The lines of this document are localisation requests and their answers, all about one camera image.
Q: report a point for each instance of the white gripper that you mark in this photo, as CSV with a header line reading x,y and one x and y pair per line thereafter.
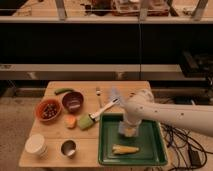
x,y
126,124

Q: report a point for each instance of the yellow blue sponge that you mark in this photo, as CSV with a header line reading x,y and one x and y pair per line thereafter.
x,y
129,132

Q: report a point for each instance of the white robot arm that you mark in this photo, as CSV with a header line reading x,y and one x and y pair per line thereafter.
x,y
141,106

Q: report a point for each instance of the green plastic tray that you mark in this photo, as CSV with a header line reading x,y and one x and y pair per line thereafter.
x,y
149,141

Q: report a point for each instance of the blue translucent utensil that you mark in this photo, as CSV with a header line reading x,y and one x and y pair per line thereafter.
x,y
115,94

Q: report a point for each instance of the green silicone brush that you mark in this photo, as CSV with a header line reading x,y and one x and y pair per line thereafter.
x,y
88,120

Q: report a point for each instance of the silver fork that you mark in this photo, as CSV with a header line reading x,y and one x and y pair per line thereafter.
x,y
98,94

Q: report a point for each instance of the orange fruit piece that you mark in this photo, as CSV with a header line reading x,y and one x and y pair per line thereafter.
x,y
70,121

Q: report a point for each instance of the maroon bowl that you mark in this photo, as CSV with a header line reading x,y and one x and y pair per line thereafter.
x,y
73,101

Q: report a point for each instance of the wooden table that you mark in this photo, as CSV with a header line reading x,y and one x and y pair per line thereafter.
x,y
56,133

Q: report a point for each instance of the steel cup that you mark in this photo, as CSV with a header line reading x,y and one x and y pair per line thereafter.
x,y
68,148

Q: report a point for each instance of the green cucumber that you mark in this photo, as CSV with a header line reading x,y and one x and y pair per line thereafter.
x,y
63,90

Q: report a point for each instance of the orange bowl with food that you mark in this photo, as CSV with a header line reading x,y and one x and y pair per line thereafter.
x,y
48,110

